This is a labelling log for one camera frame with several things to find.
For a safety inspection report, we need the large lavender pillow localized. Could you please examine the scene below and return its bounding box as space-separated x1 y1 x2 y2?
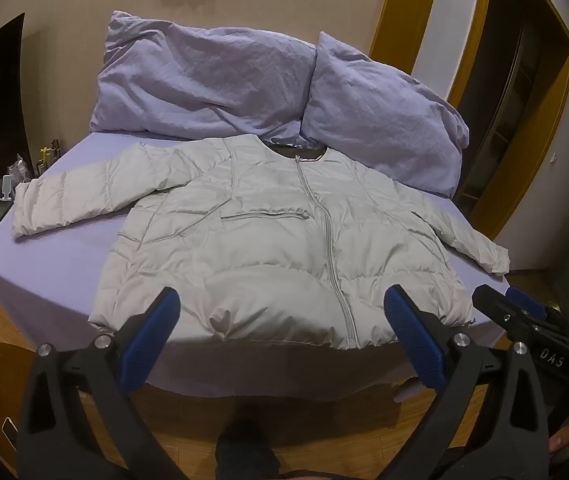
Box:
89 10 317 143

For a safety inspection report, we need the small lavender pillow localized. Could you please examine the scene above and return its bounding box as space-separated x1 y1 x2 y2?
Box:
300 31 470 198

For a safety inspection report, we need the yellow wooden door frame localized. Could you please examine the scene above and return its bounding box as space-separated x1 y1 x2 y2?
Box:
368 0 569 242

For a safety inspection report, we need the clear plastic bag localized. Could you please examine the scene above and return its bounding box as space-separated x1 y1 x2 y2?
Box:
10 155 32 185

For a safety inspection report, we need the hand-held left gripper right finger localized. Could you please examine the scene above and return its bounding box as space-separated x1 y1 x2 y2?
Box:
383 284 550 480

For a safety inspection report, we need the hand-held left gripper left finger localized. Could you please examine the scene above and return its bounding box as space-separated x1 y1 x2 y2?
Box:
17 286 185 480

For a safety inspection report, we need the bed with lavender sheet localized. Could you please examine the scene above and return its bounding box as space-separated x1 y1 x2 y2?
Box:
0 130 515 403

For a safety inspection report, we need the cream puffer jacket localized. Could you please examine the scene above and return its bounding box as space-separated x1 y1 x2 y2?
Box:
12 136 511 351

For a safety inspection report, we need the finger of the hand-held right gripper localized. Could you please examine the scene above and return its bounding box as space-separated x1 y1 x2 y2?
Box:
471 284 532 338
507 287 549 322

